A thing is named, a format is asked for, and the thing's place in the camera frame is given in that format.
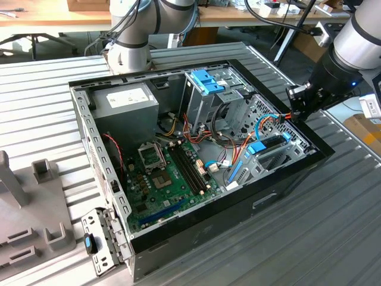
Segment red orange wire bundle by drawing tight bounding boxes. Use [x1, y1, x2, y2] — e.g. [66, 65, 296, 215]
[182, 114, 217, 147]

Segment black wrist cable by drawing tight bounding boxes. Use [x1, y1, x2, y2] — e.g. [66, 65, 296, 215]
[243, 0, 319, 34]

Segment black open PC case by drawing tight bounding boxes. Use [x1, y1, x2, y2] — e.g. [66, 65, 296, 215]
[67, 58, 337, 282]

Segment metal disk bay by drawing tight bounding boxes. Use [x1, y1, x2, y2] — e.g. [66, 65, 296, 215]
[224, 128, 317, 191]

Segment blue plastic drive latch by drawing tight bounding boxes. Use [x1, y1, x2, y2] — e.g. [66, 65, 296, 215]
[205, 82, 223, 95]
[190, 69, 216, 94]

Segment black RAM slot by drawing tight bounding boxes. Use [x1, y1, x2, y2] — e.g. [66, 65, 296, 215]
[180, 142, 211, 191]
[169, 145, 199, 197]
[173, 144, 203, 195]
[177, 143, 207, 193]

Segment wooden desk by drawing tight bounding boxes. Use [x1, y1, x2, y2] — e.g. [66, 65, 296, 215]
[195, 4, 354, 29]
[0, 0, 113, 28]

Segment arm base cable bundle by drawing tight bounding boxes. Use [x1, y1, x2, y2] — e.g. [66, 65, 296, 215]
[83, 0, 140, 57]

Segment white plug with thin wires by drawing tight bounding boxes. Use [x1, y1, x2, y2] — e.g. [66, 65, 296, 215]
[207, 148, 232, 174]

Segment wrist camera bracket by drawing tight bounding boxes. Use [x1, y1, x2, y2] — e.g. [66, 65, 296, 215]
[314, 21, 348, 48]

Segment blue black clip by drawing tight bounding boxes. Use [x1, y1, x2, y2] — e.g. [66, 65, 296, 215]
[83, 232, 99, 256]

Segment blue expansion slot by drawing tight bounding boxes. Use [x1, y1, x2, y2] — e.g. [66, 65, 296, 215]
[139, 198, 188, 226]

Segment red black twisted wire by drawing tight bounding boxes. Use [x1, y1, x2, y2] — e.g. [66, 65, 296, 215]
[102, 133, 125, 181]

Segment metal optical drive cage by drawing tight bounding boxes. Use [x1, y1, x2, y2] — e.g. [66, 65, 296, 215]
[178, 67, 255, 136]

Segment coloured power wire black plugs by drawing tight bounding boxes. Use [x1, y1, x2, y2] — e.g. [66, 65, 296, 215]
[229, 112, 295, 170]

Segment grey power supply unit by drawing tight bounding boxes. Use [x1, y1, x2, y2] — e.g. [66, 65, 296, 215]
[90, 82, 160, 156]

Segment grey parts rack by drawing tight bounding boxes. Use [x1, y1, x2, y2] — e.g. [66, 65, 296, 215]
[0, 150, 79, 271]

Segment green motherboard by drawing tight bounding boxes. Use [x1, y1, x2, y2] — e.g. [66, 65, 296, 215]
[123, 138, 224, 234]

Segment blue data wire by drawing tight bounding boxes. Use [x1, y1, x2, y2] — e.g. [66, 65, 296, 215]
[206, 114, 283, 173]

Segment metal socket cover frame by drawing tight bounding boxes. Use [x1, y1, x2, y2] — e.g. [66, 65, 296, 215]
[136, 142, 167, 174]

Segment black office chair base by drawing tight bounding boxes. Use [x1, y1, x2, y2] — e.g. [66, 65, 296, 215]
[0, 32, 79, 62]

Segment plain cardboard box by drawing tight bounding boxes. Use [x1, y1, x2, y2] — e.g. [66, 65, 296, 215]
[67, 0, 111, 12]

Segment yellow orange supply wires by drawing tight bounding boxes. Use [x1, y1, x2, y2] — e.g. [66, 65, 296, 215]
[157, 116, 180, 138]

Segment brown cabinet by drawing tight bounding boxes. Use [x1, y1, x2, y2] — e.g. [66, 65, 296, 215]
[190, 26, 220, 47]

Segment cardboard box with yellow tape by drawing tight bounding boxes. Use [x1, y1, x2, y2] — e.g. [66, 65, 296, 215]
[343, 113, 381, 156]

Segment metal slot cover bracket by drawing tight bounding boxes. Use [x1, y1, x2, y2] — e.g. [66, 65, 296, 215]
[80, 207, 132, 277]

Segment hard disk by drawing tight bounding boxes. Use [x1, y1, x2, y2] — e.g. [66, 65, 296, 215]
[227, 132, 292, 184]

